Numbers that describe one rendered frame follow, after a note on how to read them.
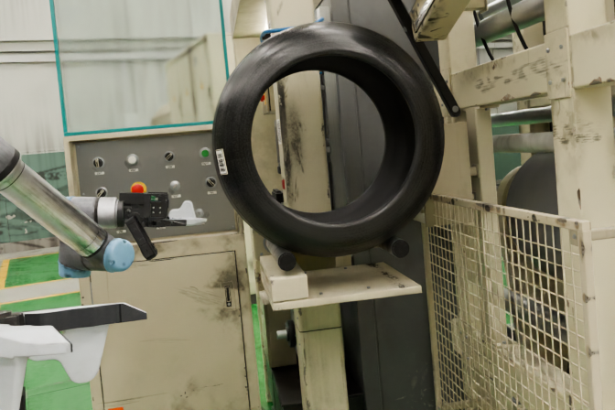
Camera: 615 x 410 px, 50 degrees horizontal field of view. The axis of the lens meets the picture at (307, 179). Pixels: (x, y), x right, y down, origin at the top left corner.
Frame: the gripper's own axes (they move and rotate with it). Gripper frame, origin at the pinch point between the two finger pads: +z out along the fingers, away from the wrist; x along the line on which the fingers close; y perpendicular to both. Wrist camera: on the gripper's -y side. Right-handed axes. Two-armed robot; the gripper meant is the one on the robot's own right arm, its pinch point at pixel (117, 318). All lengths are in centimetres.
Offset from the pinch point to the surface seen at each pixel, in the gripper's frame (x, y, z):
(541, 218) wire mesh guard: -83, -4, 54
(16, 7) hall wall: -863, -369, -432
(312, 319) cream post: -152, 20, 5
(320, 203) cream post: -148, -14, 10
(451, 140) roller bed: -147, -29, 50
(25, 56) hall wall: -870, -298, -425
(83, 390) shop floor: -298, 66, -126
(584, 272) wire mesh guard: -71, 6, 57
